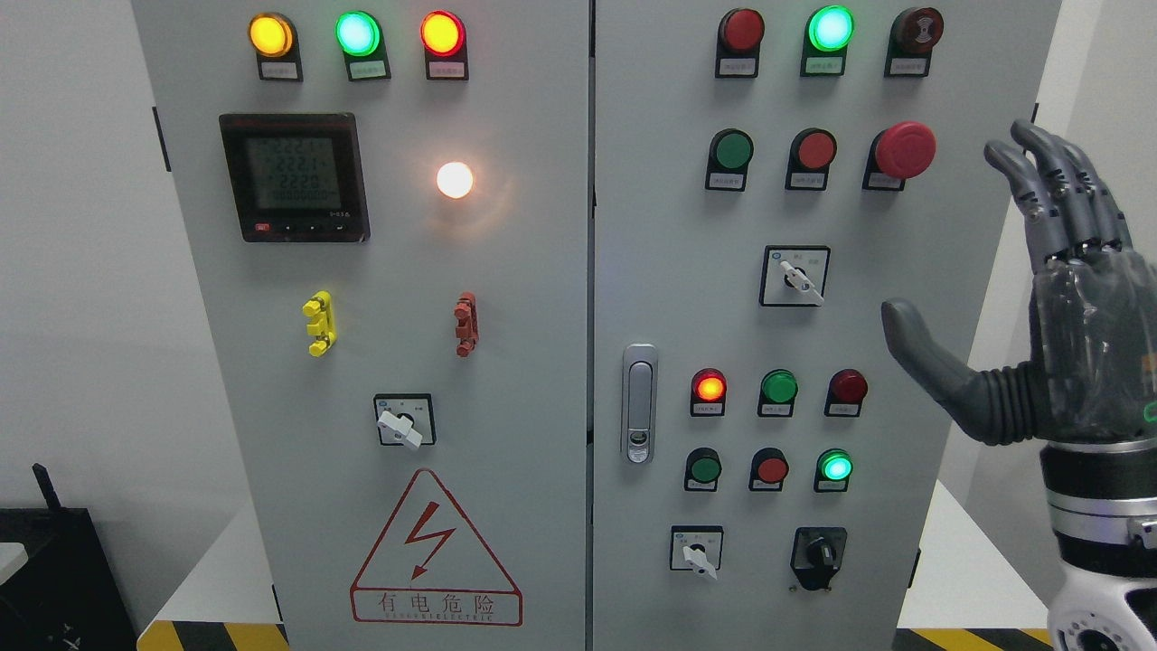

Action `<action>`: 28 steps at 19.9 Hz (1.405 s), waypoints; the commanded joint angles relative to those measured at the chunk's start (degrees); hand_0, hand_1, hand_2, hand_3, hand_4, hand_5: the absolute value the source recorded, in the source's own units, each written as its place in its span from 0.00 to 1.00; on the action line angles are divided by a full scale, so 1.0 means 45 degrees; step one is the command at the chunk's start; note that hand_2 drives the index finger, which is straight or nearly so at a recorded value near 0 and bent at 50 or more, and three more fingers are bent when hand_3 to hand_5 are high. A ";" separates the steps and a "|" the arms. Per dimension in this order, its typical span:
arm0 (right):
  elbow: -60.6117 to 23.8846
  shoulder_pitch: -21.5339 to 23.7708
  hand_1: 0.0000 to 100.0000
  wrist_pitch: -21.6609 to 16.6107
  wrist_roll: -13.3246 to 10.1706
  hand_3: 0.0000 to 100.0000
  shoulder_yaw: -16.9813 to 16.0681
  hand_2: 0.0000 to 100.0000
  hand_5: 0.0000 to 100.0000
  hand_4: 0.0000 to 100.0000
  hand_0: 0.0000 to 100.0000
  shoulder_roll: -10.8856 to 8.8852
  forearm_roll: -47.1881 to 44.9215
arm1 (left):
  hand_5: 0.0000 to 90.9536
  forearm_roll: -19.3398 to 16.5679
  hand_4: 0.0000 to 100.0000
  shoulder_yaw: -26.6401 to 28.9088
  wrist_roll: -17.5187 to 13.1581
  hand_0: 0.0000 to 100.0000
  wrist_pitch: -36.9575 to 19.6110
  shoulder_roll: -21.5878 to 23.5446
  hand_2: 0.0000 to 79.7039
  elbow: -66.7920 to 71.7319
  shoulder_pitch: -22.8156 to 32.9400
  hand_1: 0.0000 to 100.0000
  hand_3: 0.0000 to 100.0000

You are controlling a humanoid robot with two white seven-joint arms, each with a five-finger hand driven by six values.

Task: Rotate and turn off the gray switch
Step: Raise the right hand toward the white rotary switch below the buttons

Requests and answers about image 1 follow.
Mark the gray robotic right hand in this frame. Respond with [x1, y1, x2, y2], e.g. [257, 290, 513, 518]
[880, 119, 1156, 446]

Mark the gray rotary switch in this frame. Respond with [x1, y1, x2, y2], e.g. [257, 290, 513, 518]
[759, 246, 832, 308]
[669, 526, 724, 580]

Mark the lit green push button lower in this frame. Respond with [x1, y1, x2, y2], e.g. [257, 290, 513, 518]
[815, 447, 854, 491]

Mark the red emergency stop button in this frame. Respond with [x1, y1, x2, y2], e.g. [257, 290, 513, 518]
[862, 120, 937, 191]

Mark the green indicator light middle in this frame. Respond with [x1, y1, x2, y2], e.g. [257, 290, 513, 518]
[757, 368, 799, 417]

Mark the green indicator light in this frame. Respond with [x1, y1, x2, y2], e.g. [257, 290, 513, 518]
[757, 368, 799, 417]
[799, 5, 855, 77]
[334, 12, 392, 81]

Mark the red push button lower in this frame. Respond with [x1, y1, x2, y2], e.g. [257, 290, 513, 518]
[747, 447, 790, 491]

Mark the red push button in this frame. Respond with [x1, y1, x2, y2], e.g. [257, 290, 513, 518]
[784, 127, 837, 191]
[747, 447, 790, 491]

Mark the red push button upper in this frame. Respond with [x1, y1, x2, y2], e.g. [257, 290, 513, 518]
[784, 127, 837, 191]

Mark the lit red indicator light middle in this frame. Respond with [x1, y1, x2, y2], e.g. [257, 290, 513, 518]
[690, 368, 728, 417]

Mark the dark red buzzer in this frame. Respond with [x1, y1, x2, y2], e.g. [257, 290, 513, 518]
[884, 7, 944, 77]

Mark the green push button upper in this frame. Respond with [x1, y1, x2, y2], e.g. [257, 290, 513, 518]
[705, 128, 756, 191]

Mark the green indicator light top right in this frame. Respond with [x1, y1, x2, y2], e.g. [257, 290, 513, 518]
[799, 5, 855, 77]

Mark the red indicator light top right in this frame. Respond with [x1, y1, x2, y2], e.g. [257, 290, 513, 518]
[715, 7, 766, 79]

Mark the gray electrical cabinet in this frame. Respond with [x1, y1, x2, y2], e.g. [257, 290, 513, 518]
[132, 1, 1059, 650]

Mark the red terminal connector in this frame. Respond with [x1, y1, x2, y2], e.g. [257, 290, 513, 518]
[452, 291, 479, 358]

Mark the white indicator light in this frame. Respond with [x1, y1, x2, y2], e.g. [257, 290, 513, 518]
[437, 161, 476, 201]

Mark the red electrical hazard sticker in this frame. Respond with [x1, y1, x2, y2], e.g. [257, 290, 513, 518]
[351, 468, 523, 627]

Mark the red indicator light top left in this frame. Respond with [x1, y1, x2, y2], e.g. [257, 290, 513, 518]
[420, 12, 467, 81]

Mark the yellow terminal connector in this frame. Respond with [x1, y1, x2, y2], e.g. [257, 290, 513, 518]
[302, 291, 336, 357]

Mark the green indicator light top left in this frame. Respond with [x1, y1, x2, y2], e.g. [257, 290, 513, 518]
[334, 12, 392, 81]

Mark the black digital power meter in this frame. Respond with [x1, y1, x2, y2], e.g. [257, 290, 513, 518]
[219, 112, 371, 242]

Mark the yellow indicator light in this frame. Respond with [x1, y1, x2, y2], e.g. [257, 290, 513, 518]
[248, 12, 303, 82]

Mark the black box with antenna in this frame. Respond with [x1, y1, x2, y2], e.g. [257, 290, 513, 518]
[1, 463, 137, 650]

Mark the black rotary selector switch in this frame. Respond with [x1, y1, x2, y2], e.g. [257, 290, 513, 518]
[790, 526, 848, 590]

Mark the gray rotary switch bottom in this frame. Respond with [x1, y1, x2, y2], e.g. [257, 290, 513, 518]
[669, 526, 724, 580]

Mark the silver door latch handle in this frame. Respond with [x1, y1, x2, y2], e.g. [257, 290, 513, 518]
[621, 343, 658, 463]

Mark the gray rotary switch left door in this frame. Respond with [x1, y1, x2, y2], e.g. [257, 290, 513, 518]
[373, 394, 437, 450]

